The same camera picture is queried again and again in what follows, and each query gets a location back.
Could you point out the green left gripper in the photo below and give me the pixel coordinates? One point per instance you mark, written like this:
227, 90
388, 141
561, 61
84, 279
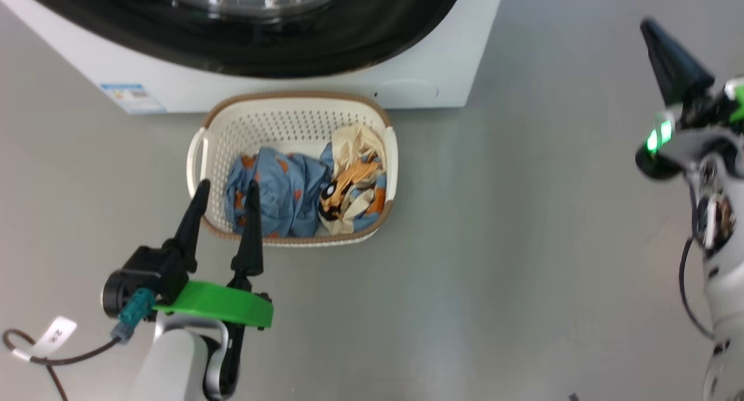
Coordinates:
221, 305

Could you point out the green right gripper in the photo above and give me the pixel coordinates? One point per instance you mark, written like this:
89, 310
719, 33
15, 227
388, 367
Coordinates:
715, 107

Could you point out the blue garment with orange print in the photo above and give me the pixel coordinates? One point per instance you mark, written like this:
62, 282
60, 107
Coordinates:
285, 192

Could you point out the cream garment with orange print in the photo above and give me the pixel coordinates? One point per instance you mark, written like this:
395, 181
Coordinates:
354, 151

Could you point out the black glass washing machine door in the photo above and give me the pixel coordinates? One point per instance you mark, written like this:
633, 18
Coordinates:
360, 35

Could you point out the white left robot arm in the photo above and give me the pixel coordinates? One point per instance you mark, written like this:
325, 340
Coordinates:
174, 360

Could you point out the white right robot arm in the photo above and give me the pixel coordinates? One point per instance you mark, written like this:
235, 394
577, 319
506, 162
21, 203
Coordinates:
723, 261

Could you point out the cream perforated laundry basket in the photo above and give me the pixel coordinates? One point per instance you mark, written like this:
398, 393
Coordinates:
273, 122

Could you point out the white front-load washing machine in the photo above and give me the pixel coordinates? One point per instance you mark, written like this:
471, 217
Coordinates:
442, 40

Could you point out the blue energy label sticker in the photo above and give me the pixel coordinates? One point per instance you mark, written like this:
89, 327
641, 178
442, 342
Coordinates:
132, 97

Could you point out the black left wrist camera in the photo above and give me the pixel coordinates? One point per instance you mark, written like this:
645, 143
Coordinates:
145, 276

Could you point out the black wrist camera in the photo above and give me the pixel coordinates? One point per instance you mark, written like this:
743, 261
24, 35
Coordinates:
145, 276
655, 163

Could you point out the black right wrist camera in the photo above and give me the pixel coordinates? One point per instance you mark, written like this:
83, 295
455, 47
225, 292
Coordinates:
655, 163

